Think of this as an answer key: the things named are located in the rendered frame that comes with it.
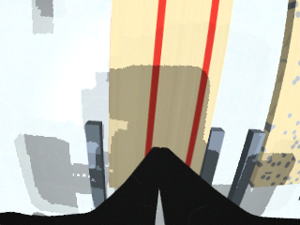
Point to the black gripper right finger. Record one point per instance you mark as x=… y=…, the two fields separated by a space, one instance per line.
x=189 y=200

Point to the cream strip with red lines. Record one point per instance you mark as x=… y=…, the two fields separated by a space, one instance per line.
x=166 y=60

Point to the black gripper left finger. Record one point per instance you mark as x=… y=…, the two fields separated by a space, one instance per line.
x=134 y=203

